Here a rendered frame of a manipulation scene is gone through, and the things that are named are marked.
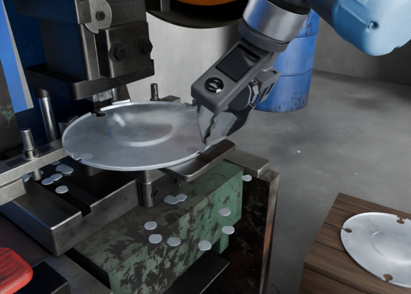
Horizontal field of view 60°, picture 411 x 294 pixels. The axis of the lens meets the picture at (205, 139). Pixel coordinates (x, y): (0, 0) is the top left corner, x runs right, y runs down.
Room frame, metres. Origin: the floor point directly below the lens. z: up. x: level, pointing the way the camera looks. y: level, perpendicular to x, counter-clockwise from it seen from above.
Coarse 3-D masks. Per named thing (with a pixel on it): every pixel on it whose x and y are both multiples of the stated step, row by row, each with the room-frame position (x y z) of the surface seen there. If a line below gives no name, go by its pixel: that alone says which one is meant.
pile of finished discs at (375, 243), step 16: (352, 224) 0.86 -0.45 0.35; (368, 224) 0.86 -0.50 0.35; (384, 224) 0.86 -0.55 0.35; (400, 224) 0.86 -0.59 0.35; (352, 240) 0.79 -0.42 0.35; (368, 240) 0.79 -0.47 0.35; (384, 240) 0.78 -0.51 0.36; (400, 240) 0.78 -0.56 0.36; (352, 256) 0.73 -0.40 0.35; (368, 256) 0.73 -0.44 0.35; (384, 256) 0.72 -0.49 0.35; (400, 256) 0.72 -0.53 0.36; (368, 272) 0.67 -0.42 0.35; (384, 272) 0.67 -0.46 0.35; (400, 272) 0.67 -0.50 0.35
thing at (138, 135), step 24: (96, 120) 0.67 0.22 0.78; (120, 120) 0.67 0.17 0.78; (144, 120) 0.66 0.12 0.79; (168, 120) 0.66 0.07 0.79; (192, 120) 0.67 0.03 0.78; (72, 144) 0.56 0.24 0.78; (96, 144) 0.56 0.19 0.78; (120, 144) 0.56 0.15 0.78; (144, 144) 0.56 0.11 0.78; (168, 144) 0.56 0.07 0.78; (192, 144) 0.56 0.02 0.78; (120, 168) 0.48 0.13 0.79; (144, 168) 0.48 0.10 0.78
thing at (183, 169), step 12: (216, 144) 0.57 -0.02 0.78; (228, 144) 0.57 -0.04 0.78; (204, 156) 0.52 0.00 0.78; (216, 156) 0.52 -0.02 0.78; (168, 168) 0.49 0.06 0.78; (180, 168) 0.49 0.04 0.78; (192, 168) 0.49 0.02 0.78; (204, 168) 0.49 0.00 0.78; (144, 180) 0.56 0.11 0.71; (156, 180) 0.57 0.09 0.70; (168, 180) 0.60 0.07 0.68; (180, 180) 0.61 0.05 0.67; (144, 192) 0.56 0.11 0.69; (156, 192) 0.56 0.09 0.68; (168, 192) 0.59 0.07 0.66; (144, 204) 0.56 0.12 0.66
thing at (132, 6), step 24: (96, 0) 0.60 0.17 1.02; (120, 0) 0.66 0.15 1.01; (144, 0) 0.70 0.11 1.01; (48, 24) 0.64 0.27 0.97; (72, 24) 0.60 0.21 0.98; (96, 24) 0.60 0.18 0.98; (120, 24) 0.64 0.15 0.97; (144, 24) 0.66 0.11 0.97; (48, 48) 0.65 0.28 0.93; (72, 48) 0.61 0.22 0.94; (96, 48) 0.61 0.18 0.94; (120, 48) 0.60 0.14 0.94; (144, 48) 0.64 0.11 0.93; (72, 72) 0.61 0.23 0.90; (96, 72) 0.60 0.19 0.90; (120, 72) 0.61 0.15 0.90
